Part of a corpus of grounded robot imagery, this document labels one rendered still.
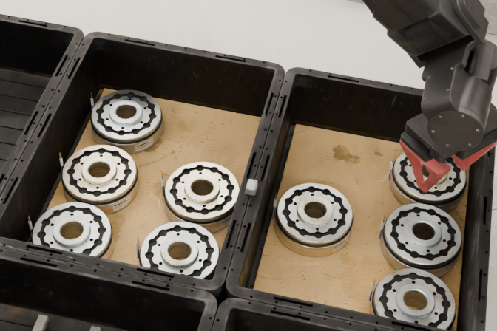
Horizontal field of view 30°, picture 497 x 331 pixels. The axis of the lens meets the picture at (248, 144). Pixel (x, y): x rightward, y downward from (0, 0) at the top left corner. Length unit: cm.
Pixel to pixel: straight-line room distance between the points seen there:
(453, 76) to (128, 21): 92
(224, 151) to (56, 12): 57
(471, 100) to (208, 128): 53
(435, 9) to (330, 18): 85
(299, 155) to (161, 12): 54
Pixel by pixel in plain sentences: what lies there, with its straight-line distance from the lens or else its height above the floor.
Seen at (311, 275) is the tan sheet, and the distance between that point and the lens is 122.
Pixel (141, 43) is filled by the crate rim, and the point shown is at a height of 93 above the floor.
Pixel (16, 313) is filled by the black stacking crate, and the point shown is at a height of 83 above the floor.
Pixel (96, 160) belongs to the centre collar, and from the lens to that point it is 129.
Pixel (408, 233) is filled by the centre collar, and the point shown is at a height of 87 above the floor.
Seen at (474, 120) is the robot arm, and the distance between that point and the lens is 95.
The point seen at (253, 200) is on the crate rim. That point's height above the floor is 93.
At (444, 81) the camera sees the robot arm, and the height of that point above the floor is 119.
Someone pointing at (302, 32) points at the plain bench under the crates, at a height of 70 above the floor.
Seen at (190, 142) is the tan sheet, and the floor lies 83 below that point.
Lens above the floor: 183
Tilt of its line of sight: 48 degrees down
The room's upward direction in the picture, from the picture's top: 3 degrees clockwise
